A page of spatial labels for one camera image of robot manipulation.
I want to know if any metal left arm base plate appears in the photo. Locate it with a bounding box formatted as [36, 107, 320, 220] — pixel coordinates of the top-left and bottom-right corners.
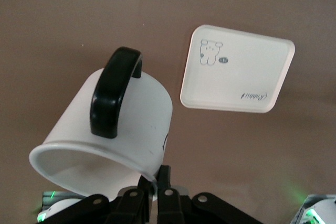
[41, 190, 90, 206]

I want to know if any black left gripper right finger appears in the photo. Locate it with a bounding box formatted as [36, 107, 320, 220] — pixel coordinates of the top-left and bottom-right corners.
[156, 165, 263, 224]

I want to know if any cream rabbit print tray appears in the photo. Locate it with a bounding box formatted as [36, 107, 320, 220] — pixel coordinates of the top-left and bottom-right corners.
[180, 24, 296, 114]

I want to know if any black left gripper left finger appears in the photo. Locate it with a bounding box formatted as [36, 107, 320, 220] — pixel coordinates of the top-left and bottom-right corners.
[36, 175, 154, 224]

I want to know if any white smiley cup black handle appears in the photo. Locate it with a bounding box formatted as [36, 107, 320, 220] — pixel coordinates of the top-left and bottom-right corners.
[28, 47, 174, 201]

